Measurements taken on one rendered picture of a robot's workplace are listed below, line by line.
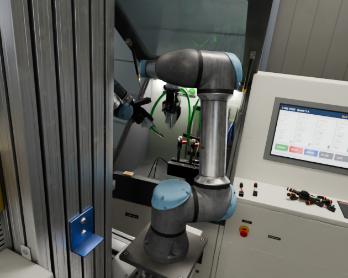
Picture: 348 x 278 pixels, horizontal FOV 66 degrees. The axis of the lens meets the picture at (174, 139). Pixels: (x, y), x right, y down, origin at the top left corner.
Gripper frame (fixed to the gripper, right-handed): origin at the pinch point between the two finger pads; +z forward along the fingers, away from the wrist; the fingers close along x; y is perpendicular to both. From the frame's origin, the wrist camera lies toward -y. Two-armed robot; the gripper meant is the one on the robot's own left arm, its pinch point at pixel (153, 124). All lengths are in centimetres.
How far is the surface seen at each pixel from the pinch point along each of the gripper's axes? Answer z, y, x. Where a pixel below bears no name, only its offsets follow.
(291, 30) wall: 84, -194, -32
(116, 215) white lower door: 26, 52, -17
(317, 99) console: 37, -54, 59
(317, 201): 63, -9, 67
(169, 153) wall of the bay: 43, -4, -31
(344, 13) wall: 91, -215, 10
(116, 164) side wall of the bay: 4.6, 28.0, -15.5
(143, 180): 14.6, 28.1, 1.6
